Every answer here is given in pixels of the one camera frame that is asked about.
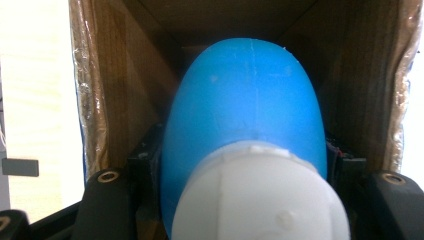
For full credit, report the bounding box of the light wooden table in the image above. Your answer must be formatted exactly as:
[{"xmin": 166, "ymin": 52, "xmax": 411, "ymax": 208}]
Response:
[{"xmin": 0, "ymin": 0, "xmax": 86, "ymax": 223}]

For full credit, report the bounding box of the grey tape piece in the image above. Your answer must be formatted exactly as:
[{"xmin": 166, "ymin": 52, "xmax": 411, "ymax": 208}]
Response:
[{"xmin": 1, "ymin": 157, "xmax": 40, "ymax": 178}]

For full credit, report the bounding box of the blue bottle with white cap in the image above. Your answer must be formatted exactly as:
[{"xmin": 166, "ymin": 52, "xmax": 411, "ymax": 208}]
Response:
[{"xmin": 159, "ymin": 37, "xmax": 352, "ymax": 240}]

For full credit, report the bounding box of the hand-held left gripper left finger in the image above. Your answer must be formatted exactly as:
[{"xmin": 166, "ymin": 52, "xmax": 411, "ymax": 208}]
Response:
[{"xmin": 127, "ymin": 122, "xmax": 168, "ymax": 240}]

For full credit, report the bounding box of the blue cardboard box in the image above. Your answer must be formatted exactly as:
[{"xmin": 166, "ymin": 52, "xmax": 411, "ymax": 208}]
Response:
[{"xmin": 68, "ymin": 0, "xmax": 424, "ymax": 240}]

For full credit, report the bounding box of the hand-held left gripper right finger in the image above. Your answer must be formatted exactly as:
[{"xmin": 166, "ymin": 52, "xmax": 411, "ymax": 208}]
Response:
[{"xmin": 324, "ymin": 132, "xmax": 368, "ymax": 240}]

